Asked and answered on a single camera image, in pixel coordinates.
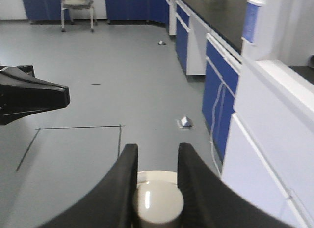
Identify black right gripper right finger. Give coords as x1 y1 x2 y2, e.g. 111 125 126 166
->
177 142 290 228

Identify white floor socket box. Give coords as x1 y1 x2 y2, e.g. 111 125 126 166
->
176 115 194 129

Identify glass jar with beige lid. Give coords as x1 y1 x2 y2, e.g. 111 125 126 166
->
132 170 184 228

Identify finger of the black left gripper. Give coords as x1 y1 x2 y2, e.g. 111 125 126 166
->
0 65 70 125

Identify white hanging cable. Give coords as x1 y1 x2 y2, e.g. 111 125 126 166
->
209 82 228 177

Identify white mesh office chair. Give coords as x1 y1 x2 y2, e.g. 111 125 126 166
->
60 0 98 33

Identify blue lab cabinets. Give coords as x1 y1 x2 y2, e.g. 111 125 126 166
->
20 0 261 162

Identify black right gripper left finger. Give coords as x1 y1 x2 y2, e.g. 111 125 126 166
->
39 144 138 228

